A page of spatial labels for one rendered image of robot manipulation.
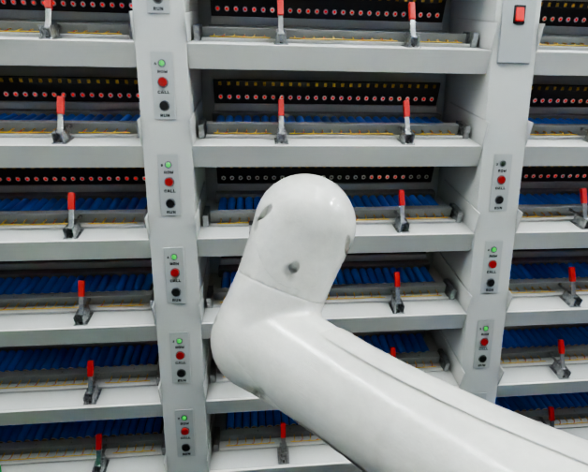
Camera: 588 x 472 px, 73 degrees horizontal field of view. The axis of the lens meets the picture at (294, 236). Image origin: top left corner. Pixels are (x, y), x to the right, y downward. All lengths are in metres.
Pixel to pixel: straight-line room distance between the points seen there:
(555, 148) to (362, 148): 0.43
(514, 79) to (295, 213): 0.70
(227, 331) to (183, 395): 0.60
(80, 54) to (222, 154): 0.31
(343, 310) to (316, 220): 0.58
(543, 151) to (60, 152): 1.00
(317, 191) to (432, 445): 0.23
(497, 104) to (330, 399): 0.76
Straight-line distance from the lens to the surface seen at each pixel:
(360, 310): 0.95
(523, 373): 1.21
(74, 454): 1.23
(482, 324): 1.05
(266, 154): 0.83
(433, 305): 1.01
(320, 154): 0.84
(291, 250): 0.38
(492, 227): 0.99
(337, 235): 0.39
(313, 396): 0.35
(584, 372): 1.30
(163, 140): 0.85
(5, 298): 1.10
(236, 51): 0.85
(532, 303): 1.13
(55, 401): 1.11
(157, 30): 0.87
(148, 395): 1.04
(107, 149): 0.88
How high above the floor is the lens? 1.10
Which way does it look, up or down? 12 degrees down
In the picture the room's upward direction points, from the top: straight up
